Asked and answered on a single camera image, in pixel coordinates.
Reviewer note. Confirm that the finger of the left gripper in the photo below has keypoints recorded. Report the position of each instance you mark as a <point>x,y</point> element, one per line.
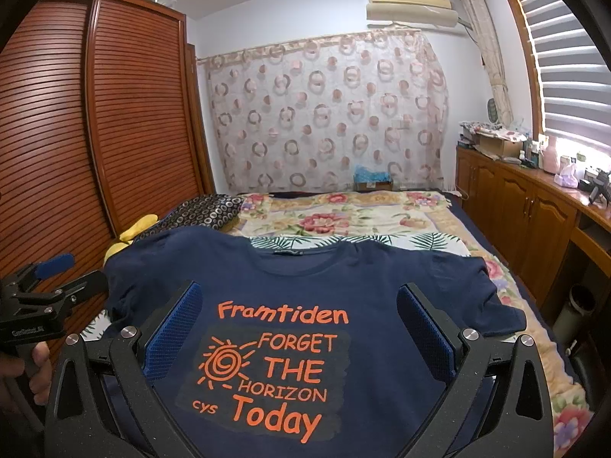
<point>79,291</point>
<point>27,277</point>

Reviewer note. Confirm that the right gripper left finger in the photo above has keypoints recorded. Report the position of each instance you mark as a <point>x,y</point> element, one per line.
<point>142,356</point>

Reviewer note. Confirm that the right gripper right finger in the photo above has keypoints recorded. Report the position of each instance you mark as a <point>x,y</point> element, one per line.
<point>452,359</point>

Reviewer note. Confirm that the navy blue printed t-shirt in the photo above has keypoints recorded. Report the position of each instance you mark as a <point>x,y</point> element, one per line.
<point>300,355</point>

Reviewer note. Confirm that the yellow plush toy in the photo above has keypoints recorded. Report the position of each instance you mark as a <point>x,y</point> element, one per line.
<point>127,237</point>

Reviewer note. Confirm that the palm leaf print blanket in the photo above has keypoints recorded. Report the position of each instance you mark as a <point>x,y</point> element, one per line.
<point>426,241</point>

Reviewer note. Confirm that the floral bed quilt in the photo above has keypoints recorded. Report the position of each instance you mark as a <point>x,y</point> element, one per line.
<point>413,212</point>

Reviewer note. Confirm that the wooden side cabinet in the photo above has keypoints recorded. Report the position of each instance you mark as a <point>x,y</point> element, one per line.
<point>548,235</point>

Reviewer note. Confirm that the dark circle patterned pillow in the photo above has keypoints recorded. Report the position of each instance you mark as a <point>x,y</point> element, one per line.
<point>216,211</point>

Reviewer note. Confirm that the brown louvered wardrobe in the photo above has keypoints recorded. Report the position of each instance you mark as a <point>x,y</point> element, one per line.
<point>101,124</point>

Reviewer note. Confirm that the box with blue cloth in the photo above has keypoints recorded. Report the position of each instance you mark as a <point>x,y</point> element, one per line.
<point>366,180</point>

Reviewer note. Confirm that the cardboard box on cabinet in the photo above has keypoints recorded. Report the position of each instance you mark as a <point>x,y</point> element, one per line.
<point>499,147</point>

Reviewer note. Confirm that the pink bottle on cabinet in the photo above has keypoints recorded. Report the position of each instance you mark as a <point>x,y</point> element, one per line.
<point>551,161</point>

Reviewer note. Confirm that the small round fan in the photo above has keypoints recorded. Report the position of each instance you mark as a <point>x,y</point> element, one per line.
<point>493,115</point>

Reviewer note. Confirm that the pink circle patterned curtain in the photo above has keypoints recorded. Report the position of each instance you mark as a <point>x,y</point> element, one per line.
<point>307,115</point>

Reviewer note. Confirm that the striped window blind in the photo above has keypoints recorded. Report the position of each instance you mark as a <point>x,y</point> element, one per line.
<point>573,78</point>

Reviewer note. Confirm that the beige tied side curtain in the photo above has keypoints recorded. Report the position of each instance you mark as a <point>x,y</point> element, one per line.
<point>487,41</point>

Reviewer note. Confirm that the wall air conditioner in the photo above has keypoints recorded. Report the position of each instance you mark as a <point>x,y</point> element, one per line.
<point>432,12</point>

